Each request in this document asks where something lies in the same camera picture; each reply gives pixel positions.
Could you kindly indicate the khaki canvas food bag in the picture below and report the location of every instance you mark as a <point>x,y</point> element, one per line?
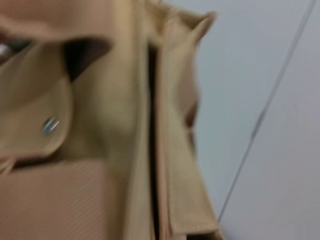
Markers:
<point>100,125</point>

